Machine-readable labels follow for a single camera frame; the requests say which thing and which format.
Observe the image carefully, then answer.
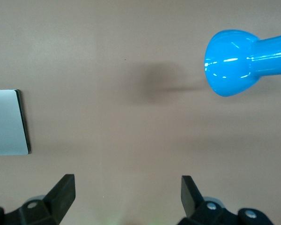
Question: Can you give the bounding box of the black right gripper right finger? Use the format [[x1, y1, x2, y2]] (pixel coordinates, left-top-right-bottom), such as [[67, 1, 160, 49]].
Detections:
[[177, 175, 279, 225]]

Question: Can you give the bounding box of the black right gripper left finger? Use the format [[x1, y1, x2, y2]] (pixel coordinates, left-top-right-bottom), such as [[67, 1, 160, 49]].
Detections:
[[0, 173, 76, 225]]

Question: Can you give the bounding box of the grey laptop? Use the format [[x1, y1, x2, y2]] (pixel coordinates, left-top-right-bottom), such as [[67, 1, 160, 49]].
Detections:
[[0, 89, 32, 157]]

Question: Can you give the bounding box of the blue desk lamp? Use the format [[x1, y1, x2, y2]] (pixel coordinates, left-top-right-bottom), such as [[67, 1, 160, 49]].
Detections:
[[203, 29, 281, 98]]

